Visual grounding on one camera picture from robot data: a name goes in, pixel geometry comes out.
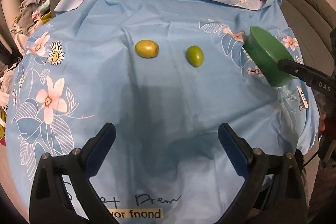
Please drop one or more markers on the light blue floral cloth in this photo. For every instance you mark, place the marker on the light blue floral cloth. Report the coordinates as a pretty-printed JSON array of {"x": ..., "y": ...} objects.
[{"x": 167, "y": 165}]

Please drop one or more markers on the person's right hand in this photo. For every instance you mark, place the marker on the person's right hand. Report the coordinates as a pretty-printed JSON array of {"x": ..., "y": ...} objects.
[{"x": 327, "y": 126}]

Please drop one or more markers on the green plastic bowl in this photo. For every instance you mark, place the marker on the green plastic bowl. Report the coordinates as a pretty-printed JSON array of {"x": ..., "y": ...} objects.
[{"x": 266, "y": 51}]

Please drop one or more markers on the clothes heap at left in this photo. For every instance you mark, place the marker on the clothes heap at left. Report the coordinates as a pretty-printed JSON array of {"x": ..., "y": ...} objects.
[{"x": 31, "y": 14}]

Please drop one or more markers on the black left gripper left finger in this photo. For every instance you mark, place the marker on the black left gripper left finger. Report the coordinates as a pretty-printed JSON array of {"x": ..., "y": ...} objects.
[{"x": 49, "y": 199}]

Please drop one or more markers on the white marker pen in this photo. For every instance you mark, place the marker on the white marker pen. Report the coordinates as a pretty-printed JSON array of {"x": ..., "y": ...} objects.
[{"x": 303, "y": 102}]

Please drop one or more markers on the green oval fruit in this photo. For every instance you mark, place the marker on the green oval fruit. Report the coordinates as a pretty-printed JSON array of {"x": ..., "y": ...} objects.
[{"x": 195, "y": 56}]

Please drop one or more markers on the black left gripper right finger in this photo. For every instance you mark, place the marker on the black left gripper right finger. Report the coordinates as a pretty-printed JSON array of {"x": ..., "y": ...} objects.
[{"x": 285, "y": 201}]

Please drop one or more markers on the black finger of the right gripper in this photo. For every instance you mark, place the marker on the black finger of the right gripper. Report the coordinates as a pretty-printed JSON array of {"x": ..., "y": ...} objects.
[{"x": 291, "y": 67}]

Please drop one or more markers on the yellow-green oval fruit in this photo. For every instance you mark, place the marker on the yellow-green oval fruit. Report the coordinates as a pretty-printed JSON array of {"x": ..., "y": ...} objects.
[{"x": 147, "y": 49}]

